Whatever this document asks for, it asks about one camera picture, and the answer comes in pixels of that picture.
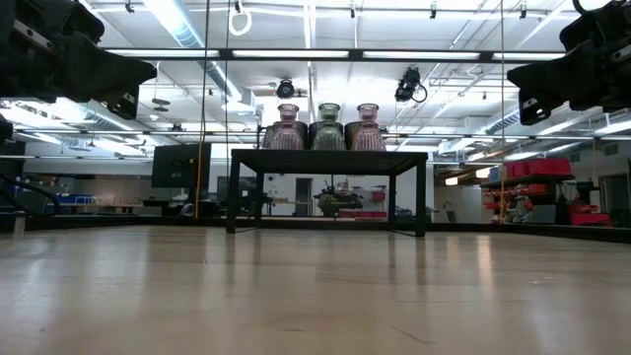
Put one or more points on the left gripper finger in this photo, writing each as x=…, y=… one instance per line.
x=123, y=104
x=108, y=69

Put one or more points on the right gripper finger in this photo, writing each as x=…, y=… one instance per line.
x=535, y=108
x=557, y=79

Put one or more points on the pink glass candlestick holder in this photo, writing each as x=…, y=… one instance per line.
x=287, y=138
x=368, y=138

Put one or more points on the dark striped candle tin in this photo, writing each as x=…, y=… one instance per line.
x=312, y=133

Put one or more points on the green glass candlestick holder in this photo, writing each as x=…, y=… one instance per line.
x=329, y=138

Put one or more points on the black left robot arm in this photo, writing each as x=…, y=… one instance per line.
x=15, y=192

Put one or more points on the red bin shelving rack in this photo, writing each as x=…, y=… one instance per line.
x=537, y=170

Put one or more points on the black television screen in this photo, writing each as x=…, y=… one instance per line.
x=180, y=165

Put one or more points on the blue storage bins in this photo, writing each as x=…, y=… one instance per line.
x=74, y=198

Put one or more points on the red machine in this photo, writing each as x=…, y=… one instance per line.
x=589, y=217

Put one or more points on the black overhead crossbar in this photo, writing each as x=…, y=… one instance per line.
x=355, y=54

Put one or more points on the black perforated metal shelf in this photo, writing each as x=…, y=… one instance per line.
x=325, y=162

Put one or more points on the small potted plant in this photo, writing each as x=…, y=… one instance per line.
x=329, y=203

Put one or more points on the black aluminium table frame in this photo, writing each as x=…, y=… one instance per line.
x=123, y=223

